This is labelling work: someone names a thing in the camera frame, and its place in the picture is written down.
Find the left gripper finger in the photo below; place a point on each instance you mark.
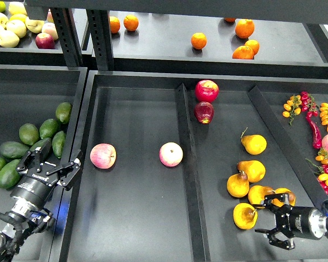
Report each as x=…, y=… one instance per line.
x=65, y=175
x=34, y=158

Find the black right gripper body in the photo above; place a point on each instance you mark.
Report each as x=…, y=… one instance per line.
x=294, y=221

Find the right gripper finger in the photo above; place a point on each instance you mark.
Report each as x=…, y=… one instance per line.
x=274, y=241
x=273, y=202

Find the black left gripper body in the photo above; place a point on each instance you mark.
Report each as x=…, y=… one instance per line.
x=35, y=186

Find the dark green avocado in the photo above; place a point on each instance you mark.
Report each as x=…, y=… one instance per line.
x=39, y=144

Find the yellow pear with brown spot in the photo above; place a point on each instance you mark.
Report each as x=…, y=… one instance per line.
x=245, y=216

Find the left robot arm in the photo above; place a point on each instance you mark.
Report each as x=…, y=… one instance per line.
x=28, y=215

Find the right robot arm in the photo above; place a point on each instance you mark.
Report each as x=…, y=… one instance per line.
x=319, y=223

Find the yellow pear lower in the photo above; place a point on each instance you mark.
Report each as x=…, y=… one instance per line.
x=257, y=194

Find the green avocado round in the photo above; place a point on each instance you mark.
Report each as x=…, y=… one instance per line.
x=29, y=134

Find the dark avocado left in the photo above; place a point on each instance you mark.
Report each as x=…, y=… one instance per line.
x=13, y=149

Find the green avocado lower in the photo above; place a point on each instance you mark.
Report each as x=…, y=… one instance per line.
x=9, y=176

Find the green avocado narrow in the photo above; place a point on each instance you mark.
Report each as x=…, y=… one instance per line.
x=58, y=143

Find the green avocado small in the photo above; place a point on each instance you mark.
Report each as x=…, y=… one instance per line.
x=49, y=128

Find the yellow pear middle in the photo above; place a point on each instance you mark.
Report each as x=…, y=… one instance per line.
x=254, y=169

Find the yellow pear left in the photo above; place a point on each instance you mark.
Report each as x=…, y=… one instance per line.
x=238, y=185

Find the green avocado top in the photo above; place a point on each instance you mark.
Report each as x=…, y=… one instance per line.
x=63, y=112

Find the yellow pear upper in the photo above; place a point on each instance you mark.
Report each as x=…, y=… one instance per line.
x=254, y=144

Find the pink apple left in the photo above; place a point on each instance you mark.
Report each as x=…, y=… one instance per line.
x=103, y=156

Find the pink apple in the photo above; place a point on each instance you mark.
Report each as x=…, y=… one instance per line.
x=103, y=156
x=170, y=154

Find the mixed cherry tomato bunch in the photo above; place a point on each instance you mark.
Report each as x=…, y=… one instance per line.
x=320, y=167

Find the red chili pepper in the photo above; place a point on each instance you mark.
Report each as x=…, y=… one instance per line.
x=316, y=135

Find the black centre tray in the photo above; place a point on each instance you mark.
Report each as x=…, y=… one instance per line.
x=141, y=210

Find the orange cherry tomato bunch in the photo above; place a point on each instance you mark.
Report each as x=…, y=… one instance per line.
x=292, y=108

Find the red cherry tomato bunch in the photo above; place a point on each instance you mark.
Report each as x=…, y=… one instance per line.
x=308, y=105

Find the pink apple centre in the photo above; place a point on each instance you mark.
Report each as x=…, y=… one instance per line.
x=170, y=154

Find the black upper left tray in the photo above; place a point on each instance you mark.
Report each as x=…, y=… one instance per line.
x=27, y=53

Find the red apple on shelf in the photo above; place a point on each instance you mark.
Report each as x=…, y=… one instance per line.
x=44, y=41

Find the dark red apple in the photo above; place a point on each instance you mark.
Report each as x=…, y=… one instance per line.
x=204, y=112

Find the pale yellow apple front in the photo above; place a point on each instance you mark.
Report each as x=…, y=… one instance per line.
x=8, y=39

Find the pink peach on shelf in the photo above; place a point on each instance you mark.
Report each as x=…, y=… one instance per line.
x=50, y=29

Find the pale yellow apple middle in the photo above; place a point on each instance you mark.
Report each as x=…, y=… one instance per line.
x=17, y=27

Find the bright red apple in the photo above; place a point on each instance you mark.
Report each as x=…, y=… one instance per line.
x=206, y=91

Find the black shelf post left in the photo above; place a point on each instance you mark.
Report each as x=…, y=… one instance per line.
x=67, y=36

